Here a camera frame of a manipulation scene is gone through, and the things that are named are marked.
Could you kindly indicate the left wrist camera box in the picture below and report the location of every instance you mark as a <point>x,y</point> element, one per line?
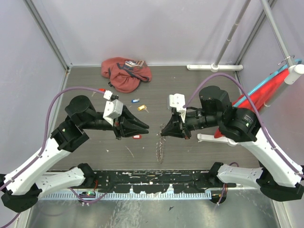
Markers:
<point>113,109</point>

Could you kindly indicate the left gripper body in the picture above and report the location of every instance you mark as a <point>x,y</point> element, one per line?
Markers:
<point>118,125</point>

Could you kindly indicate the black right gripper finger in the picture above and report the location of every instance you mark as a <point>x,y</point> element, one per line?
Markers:
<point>172,126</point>
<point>176,134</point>

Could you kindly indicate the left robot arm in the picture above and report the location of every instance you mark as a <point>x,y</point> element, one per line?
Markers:
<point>23,187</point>

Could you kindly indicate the red cloth on hanger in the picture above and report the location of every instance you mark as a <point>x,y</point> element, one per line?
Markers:
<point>261,96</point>

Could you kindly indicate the red crumpled shirt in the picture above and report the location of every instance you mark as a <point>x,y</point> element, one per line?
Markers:
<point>125,75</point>

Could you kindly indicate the key with blue tag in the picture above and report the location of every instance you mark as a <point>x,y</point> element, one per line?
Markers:
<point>135,101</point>

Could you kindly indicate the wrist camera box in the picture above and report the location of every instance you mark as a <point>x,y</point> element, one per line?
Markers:
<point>177,101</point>
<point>113,109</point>

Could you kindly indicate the key with red white tag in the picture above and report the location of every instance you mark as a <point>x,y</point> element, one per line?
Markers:
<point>137,137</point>

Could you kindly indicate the grey rack pole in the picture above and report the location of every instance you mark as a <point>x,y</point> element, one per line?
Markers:
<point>232,31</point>

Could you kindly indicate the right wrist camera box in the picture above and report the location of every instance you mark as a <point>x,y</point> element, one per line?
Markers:
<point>177,101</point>

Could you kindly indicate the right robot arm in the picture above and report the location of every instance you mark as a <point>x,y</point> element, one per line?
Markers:
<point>278,177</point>

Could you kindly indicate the white rack base bar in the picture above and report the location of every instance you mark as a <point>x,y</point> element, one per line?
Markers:
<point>215,68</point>

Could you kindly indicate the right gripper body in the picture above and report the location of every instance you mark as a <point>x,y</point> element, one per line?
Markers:
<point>184,127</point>

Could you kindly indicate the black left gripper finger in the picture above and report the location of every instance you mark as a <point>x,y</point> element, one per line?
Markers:
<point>132,119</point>
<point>130,131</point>

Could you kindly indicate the key with yellow tag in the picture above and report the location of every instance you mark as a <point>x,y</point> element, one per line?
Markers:
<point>143,108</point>

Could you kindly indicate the white slotted cable duct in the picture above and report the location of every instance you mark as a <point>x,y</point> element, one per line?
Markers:
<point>168,195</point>

